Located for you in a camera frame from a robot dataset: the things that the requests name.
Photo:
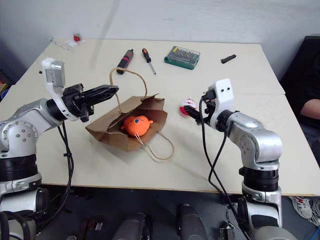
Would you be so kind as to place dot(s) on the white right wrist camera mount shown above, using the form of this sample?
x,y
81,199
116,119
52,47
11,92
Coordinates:
x,y
223,97

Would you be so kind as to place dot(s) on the white syringe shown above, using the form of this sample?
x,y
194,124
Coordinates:
x,y
58,44

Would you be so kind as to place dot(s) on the green screwdriver bit set case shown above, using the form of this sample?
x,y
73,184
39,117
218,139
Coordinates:
x,y
182,58

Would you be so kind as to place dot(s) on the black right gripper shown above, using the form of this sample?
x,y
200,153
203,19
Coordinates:
x,y
209,100

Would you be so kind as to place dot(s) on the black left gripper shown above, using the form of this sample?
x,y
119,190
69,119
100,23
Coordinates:
x,y
73,100

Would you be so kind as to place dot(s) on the thick black red screwdriver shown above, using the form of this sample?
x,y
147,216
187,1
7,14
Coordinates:
x,y
125,62

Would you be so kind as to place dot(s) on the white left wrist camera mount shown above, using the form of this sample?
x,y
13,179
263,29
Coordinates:
x,y
53,75

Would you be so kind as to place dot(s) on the brown paper bag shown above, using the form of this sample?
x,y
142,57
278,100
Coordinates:
x,y
147,110

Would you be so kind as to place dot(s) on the dark rounded shape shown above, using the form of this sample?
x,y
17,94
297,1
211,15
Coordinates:
x,y
191,222
133,227

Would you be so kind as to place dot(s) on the red and white plush toy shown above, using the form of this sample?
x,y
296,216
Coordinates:
x,y
186,103

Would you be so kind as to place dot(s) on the black buckle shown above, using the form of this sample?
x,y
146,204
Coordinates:
x,y
227,232

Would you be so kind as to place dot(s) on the person in dark shirt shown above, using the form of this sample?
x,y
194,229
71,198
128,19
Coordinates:
x,y
311,107

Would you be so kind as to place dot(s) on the orange round plush toy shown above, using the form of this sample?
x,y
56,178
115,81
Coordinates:
x,y
136,125

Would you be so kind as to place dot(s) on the black bit holder strip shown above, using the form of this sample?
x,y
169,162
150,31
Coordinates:
x,y
228,58

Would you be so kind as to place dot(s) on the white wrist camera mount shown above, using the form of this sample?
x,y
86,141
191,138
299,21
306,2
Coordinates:
x,y
223,97
53,75

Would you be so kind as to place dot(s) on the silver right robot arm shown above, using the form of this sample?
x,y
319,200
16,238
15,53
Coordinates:
x,y
260,142

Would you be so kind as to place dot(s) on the blue bin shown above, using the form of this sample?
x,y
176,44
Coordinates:
x,y
6,93

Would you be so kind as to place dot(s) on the small red white packet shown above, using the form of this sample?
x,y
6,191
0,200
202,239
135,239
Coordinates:
x,y
77,38

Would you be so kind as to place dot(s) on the thin orange black screwdriver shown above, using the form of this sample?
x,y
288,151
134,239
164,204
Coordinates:
x,y
148,58

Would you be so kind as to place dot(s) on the white sneaker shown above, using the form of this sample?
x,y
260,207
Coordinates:
x,y
302,206

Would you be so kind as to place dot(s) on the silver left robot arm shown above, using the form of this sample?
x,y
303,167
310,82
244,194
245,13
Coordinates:
x,y
22,125

